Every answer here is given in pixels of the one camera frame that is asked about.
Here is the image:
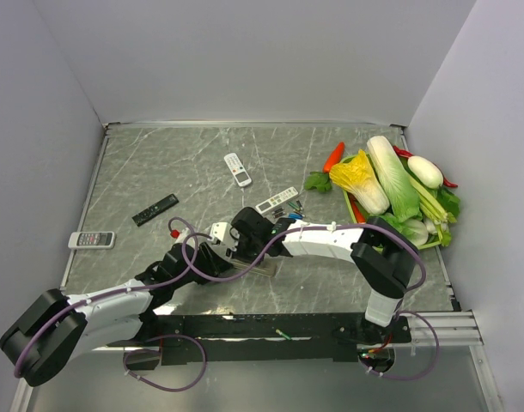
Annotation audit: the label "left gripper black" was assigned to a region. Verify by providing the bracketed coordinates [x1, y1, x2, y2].
[173, 241, 233, 288]

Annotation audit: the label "white remote with blue button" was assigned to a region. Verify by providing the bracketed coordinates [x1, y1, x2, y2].
[230, 259, 277, 277]

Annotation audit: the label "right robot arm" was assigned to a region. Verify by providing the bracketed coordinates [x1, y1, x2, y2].
[231, 208, 422, 342]

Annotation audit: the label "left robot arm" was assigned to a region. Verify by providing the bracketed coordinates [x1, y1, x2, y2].
[0, 242, 233, 386]

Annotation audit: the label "white remote middle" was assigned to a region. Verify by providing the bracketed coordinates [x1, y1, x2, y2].
[255, 186, 299, 215]

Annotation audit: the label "white remote far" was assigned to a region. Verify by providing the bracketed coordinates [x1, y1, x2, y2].
[224, 153, 253, 188]

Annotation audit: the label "black remote control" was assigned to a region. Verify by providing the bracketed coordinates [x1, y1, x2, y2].
[132, 194, 180, 227]

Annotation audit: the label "white grey remote left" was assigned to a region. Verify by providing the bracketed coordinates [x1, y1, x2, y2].
[68, 231, 116, 250]

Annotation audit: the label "blue battery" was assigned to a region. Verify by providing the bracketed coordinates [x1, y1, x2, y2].
[288, 213, 304, 220]

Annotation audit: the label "green leaf by carrot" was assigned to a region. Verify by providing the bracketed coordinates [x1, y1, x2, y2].
[304, 172, 332, 193]

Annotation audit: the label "red pepper in tray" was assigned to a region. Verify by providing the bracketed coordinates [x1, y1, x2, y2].
[348, 193, 366, 223]

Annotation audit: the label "orange carrot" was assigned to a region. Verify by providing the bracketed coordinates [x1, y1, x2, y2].
[322, 142, 345, 173]

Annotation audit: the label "yellow napa cabbage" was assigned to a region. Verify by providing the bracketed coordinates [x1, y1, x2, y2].
[329, 149, 390, 215]

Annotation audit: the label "green plastic tray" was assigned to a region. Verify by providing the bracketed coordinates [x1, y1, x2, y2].
[331, 149, 441, 250]

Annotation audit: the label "green napa cabbage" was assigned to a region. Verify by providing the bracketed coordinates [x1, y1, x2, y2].
[367, 136, 420, 222]

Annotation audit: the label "bok choy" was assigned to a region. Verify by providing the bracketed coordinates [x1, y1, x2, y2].
[400, 218, 452, 250]

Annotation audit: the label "red chili pepper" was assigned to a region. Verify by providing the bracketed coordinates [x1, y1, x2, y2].
[393, 144, 459, 189]

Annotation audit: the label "celery stalks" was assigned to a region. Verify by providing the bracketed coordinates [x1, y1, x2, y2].
[409, 176, 460, 223]

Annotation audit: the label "white eggplant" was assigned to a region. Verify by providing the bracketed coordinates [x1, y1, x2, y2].
[407, 155, 444, 189]

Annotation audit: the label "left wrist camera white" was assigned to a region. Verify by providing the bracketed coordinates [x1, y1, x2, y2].
[170, 227, 192, 243]

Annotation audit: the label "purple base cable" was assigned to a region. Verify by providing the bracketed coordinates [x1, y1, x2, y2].
[123, 335, 207, 392]

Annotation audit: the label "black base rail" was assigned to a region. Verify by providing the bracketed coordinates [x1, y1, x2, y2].
[112, 312, 411, 366]

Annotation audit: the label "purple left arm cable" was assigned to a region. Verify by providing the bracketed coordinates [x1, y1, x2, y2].
[13, 216, 216, 379]

